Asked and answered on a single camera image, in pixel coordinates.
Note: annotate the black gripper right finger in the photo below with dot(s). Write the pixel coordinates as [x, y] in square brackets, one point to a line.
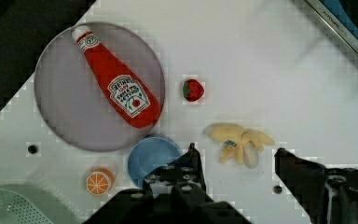
[304, 179]

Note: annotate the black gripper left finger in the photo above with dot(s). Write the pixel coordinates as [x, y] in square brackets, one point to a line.
[186, 169]

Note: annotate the yellow plush banana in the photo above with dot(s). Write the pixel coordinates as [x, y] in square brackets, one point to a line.
[239, 143]

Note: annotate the blue round bowl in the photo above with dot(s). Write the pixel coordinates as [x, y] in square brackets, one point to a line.
[150, 153]

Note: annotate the red plush ketchup bottle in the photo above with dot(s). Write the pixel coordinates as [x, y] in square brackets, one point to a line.
[126, 93]

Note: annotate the orange slice toy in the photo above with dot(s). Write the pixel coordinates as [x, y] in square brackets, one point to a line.
[99, 181]

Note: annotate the small red plush strawberry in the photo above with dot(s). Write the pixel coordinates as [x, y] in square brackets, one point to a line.
[192, 90]

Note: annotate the silver black toaster oven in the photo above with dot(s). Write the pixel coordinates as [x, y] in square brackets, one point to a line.
[341, 17]

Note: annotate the green perforated colander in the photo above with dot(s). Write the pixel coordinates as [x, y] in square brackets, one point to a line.
[27, 204]

